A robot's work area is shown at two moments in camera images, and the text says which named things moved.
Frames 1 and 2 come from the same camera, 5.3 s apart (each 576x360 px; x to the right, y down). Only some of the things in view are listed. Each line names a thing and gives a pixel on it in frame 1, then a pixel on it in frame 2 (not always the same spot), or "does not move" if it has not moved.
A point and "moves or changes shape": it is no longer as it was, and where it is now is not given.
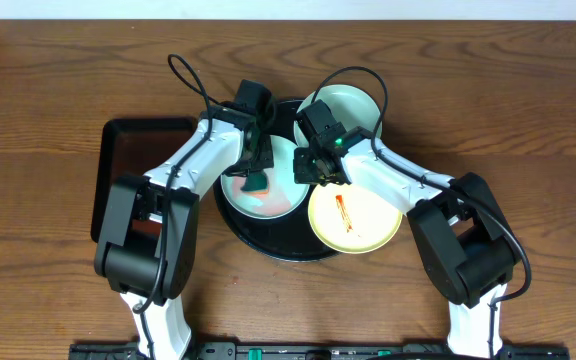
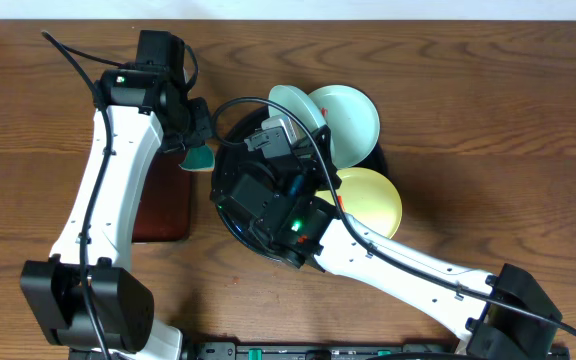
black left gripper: [253, 163] -> [200, 128]
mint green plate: [284, 198] moves or changes shape
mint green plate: [350, 106] does not move
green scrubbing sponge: [256, 182] moves or changes shape
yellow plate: [348, 219] does not move
